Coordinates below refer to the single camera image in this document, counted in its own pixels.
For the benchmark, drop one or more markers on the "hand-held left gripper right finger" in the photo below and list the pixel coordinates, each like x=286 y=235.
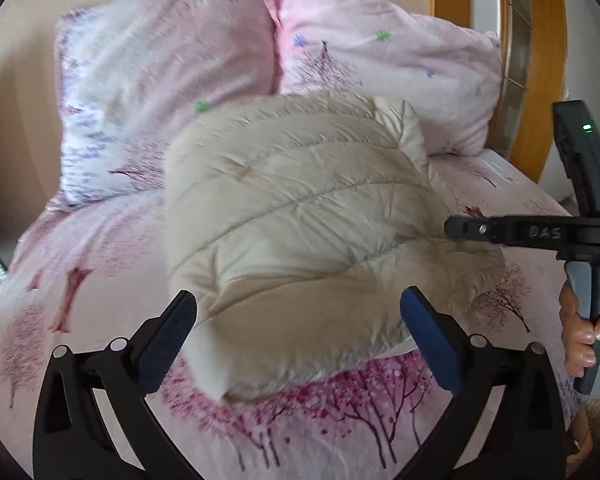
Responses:
x=432 y=345

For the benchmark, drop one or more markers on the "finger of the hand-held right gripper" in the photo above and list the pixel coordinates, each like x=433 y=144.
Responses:
x=472 y=230

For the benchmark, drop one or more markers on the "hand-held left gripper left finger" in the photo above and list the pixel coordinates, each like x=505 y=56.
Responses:
x=162 y=347

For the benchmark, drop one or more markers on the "beige quilted blanket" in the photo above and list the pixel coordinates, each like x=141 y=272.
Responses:
x=305 y=220

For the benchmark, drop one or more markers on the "person's right hand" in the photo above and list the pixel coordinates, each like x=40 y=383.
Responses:
x=580 y=332

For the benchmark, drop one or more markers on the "pink tree print bed sheet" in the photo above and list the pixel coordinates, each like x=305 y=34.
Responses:
x=305 y=430

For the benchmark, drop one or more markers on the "pink tree print pillow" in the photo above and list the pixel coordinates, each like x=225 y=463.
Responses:
x=380 y=50

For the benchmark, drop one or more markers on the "pink lavender print pillow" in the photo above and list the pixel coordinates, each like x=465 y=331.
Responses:
x=150 y=85

